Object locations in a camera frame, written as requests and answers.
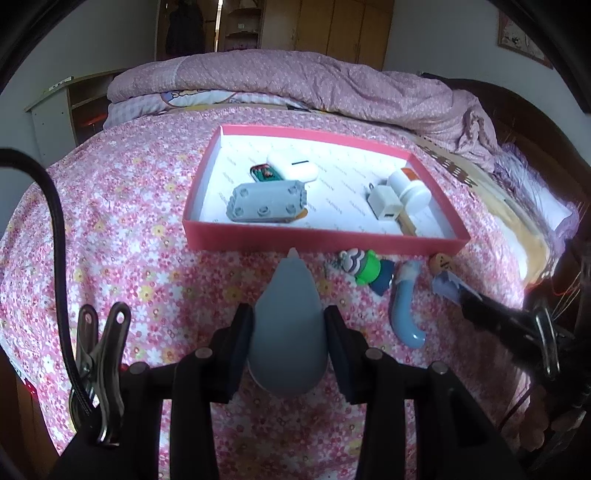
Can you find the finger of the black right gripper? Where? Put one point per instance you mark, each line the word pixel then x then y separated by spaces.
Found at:
pixel 513 327

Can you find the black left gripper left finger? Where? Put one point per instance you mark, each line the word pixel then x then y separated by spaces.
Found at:
pixel 209 374

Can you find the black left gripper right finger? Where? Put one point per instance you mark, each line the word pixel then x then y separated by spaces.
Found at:
pixel 366 374

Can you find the grey curved claw tool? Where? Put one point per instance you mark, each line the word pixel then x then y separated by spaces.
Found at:
pixel 453 288

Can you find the wooden chess piece disc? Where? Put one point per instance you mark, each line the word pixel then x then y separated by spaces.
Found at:
pixel 441 262

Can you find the wooden stand piece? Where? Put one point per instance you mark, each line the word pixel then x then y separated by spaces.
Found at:
pixel 407 226

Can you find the green blue cartoon figurine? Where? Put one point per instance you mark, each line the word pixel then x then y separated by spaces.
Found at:
pixel 368 269

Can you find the white jar orange label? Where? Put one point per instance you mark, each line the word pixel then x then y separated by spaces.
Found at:
pixel 410 189

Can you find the white usb charger plug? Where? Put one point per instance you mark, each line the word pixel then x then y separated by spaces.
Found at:
pixel 385 204

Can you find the grey plastic block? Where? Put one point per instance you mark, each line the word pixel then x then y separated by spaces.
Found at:
pixel 267 202

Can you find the green lighter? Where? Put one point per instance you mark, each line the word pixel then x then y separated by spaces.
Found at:
pixel 264 173

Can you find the white earbuds case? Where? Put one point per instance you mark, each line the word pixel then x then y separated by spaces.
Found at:
pixel 293 168

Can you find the person hand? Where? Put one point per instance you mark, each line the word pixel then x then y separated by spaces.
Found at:
pixel 535 421

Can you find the dark wooden headboard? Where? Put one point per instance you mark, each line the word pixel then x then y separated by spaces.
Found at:
pixel 552 154

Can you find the metal spring clamp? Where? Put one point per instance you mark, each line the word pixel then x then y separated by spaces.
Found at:
pixel 98 361

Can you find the white pillow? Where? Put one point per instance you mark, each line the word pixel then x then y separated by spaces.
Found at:
pixel 512 170

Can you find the pink shallow cardboard box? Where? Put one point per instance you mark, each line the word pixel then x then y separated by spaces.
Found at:
pixel 338 213

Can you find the pink floral bed sheet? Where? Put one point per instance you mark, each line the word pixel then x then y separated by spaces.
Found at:
pixel 107 188

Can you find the purple floral quilt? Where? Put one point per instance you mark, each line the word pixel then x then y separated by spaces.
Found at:
pixel 452 119

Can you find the grey bedside cabinet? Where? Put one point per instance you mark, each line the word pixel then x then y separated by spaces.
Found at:
pixel 69 113

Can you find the wooden wardrobe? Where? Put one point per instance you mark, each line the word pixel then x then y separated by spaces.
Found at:
pixel 351 31

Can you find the framed wall picture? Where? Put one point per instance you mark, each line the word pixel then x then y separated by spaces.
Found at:
pixel 511 37

